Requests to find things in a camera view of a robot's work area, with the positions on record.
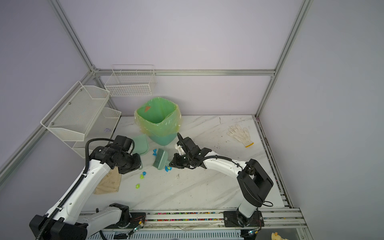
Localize beige work glove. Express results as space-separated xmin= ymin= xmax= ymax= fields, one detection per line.
xmin=94 ymin=168 xmax=122 ymax=195

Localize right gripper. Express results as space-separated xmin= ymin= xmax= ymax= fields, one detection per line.
xmin=167 ymin=153 xmax=192 ymax=169

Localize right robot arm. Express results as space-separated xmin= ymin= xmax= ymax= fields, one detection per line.
xmin=170 ymin=133 xmax=274 ymax=220

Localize white mesh two-tier shelf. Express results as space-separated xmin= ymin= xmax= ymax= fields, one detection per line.
xmin=41 ymin=82 xmax=122 ymax=158

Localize white glove yellow cuff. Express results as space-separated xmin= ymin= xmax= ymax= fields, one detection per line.
xmin=227 ymin=125 xmax=254 ymax=148

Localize yellow object bottom right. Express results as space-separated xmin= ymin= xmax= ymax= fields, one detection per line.
xmin=271 ymin=232 xmax=288 ymax=240

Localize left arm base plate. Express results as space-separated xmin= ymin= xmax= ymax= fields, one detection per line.
xmin=106 ymin=212 xmax=146 ymax=229

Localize white wire basket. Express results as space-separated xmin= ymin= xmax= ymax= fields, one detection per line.
xmin=105 ymin=65 xmax=157 ymax=97

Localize green plastic dustpan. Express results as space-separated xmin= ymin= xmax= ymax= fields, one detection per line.
xmin=132 ymin=134 xmax=149 ymax=156

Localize blue green scrap left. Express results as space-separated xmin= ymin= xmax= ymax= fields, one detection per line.
xmin=140 ymin=172 xmax=147 ymax=179

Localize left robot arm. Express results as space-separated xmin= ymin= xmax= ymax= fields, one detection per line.
xmin=30 ymin=136 xmax=146 ymax=240

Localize green trash bin with bag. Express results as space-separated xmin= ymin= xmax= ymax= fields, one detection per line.
xmin=134 ymin=97 xmax=182 ymax=146

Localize aluminium front rail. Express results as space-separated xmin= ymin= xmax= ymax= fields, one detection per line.
xmin=58 ymin=207 xmax=308 ymax=232

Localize green hand brush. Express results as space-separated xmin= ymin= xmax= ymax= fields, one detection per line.
xmin=153 ymin=149 xmax=169 ymax=170

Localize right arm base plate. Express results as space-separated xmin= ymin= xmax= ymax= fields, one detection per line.
xmin=224 ymin=211 xmax=265 ymax=228

